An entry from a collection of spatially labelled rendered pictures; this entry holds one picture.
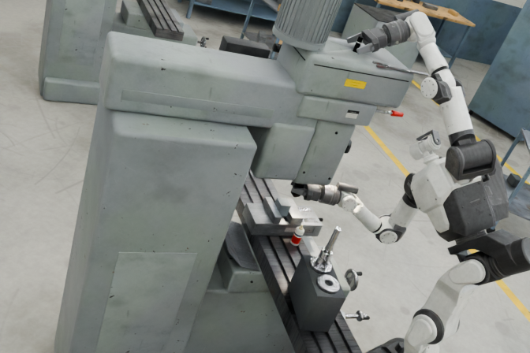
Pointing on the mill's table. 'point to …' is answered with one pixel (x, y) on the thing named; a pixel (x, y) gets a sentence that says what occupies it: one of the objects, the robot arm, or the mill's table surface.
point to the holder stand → (315, 295)
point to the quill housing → (324, 153)
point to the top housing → (346, 73)
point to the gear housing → (336, 110)
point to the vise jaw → (294, 213)
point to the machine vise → (266, 225)
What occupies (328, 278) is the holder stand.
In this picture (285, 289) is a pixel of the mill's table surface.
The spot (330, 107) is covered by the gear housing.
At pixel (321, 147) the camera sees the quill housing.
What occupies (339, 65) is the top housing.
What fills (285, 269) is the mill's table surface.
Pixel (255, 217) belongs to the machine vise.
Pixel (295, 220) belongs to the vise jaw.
